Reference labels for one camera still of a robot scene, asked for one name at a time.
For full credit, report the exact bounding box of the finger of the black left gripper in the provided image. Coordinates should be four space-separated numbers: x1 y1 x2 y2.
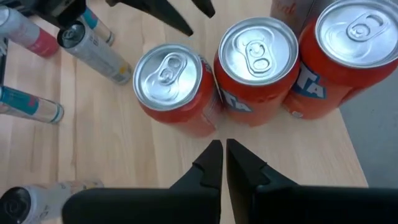
105 0 193 37
190 0 216 19

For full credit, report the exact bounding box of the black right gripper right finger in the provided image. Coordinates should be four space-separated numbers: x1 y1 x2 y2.
226 138 398 224

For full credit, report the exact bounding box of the orange Fanta strawberry soda can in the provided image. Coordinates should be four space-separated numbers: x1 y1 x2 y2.
213 16 302 128
132 42 223 139
282 0 398 121

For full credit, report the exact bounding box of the silver blue slim energy can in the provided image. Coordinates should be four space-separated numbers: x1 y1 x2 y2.
77 7 116 47
0 85 65 125

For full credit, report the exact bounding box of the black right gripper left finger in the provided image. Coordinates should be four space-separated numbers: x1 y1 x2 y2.
61 139 224 224

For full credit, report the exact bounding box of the white pink soda can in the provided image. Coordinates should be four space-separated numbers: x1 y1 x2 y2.
0 4 60 59

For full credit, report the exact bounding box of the slim pale can black top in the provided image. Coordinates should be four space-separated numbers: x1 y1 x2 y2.
0 179 105 224
57 21 133 86
269 0 321 38

